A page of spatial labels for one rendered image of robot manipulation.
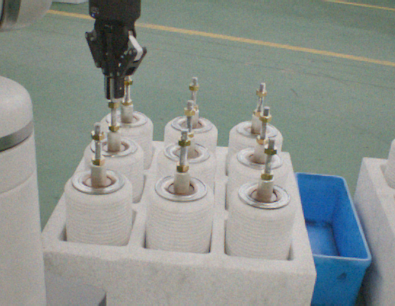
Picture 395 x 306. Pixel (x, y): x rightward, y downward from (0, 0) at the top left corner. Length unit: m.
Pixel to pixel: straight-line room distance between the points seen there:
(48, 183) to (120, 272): 0.58
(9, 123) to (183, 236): 0.44
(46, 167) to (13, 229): 0.98
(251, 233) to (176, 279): 0.12
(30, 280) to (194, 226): 0.36
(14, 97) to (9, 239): 0.10
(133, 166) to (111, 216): 0.13
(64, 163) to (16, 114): 1.03
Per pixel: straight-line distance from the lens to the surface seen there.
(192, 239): 0.77
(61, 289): 0.52
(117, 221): 0.78
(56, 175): 1.35
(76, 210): 0.77
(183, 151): 0.74
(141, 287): 0.78
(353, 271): 0.94
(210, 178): 0.87
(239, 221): 0.76
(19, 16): 0.36
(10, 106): 0.37
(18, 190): 0.40
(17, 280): 0.43
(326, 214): 1.21
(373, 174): 1.07
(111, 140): 0.87
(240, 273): 0.76
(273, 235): 0.76
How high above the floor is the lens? 0.63
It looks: 26 degrees down
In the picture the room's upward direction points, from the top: 5 degrees clockwise
